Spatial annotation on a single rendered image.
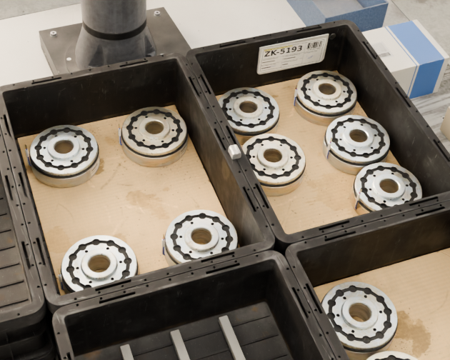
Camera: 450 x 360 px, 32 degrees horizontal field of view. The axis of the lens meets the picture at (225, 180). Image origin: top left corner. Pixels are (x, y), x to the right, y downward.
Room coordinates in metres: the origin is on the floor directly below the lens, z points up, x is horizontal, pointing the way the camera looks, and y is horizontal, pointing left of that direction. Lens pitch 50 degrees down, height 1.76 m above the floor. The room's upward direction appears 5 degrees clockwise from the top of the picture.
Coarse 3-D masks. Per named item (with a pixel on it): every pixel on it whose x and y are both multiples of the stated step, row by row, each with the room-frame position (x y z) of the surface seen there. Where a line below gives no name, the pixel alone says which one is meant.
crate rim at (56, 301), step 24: (72, 72) 0.89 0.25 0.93; (96, 72) 0.90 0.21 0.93; (192, 72) 0.92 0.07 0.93; (0, 96) 0.83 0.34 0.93; (0, 120) 0.78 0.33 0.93; (216, 120) 0.82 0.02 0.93; (240, 168) 0.73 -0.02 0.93; (24, 192) 0.66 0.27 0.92; (240, 192) 0.69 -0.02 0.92; (24, 216) 0.61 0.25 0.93; (264, 216) 0.65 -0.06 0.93; (264, 240) 0.61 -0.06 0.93; (48, 264) 0.54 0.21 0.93; (192, 264) 0.56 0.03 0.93; (48, 288) 0.51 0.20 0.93; (96, 288) 0.51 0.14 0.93; (120, 288) 0.52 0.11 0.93
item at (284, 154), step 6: (270, 144) 0.84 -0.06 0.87; (276, 144) 0.84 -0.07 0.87; (264, 150) 0.83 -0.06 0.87; (270, 150) 0.83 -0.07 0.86; (276, 150) 0.83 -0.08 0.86; (282, 150) 0.83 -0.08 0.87; (258, 156) 0.81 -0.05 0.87; (282, 156) 0.82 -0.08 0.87; (288, 156) 0.82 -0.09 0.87; (264, 162) 0.80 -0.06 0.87; (270, 162) 0.80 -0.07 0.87; (276, 162) 0.80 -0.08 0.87; (282, 162) 0.81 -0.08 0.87; (270, 168) 0.79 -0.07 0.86; (276, 168) 0.80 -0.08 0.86
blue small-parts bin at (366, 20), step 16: (288, 0) 1.42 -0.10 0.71; (304, 0) 1.37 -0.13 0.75; (320, 0) 1.44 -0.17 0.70; (336, 0) 1.44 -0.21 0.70; (352, 0) 1.45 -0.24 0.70; (368, 0) 1.42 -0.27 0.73; (384, 0) 1.37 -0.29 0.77; (304, 16) 1.36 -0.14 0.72; (320, 16) 1.31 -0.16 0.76; (336, 16) 1.30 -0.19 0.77; (352, 16) 1.32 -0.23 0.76; (368, 16) 1.34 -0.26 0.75; (384, 16) 1.36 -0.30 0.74
